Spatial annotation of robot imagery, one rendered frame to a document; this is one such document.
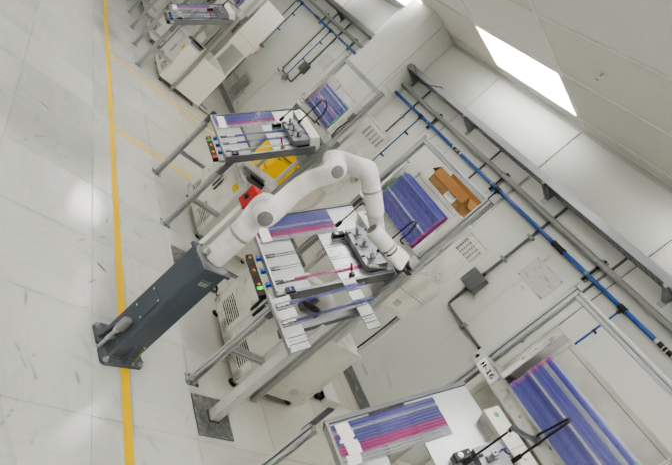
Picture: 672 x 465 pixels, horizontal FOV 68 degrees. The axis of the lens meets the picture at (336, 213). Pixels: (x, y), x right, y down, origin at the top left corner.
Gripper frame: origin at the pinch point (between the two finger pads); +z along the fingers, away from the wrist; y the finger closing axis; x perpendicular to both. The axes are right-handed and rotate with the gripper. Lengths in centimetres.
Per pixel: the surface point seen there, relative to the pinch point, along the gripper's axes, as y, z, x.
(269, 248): -16, -39, 77
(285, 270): -24, -29, 61
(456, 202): 82, 26, 32
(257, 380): -81, -6, 55
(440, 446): -66, 37, -34
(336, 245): 10, -12, 61
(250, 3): 300, -166, 354
